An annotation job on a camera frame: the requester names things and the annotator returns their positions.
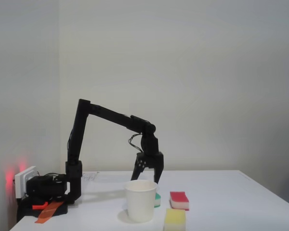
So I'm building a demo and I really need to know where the white paper cup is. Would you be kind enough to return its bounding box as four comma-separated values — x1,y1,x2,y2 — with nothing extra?
124,179,158,223

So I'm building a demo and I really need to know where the red sponge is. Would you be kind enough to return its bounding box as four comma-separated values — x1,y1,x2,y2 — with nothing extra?
169,191,190,211

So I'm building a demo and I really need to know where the printed label sticker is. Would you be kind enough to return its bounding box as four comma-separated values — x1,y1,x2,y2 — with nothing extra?
81,171,100,183

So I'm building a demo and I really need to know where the white power socket box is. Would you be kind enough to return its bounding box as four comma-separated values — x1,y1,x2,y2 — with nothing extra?
14,166,38,199

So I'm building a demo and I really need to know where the yellow sponge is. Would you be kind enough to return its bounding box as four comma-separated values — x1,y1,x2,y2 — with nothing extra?
163,208,187,231

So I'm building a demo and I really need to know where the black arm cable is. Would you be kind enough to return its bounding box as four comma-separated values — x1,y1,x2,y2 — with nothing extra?
128,133,142,153

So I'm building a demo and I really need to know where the orange table clamp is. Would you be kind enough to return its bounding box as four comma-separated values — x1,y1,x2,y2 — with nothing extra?
32,200,64,225

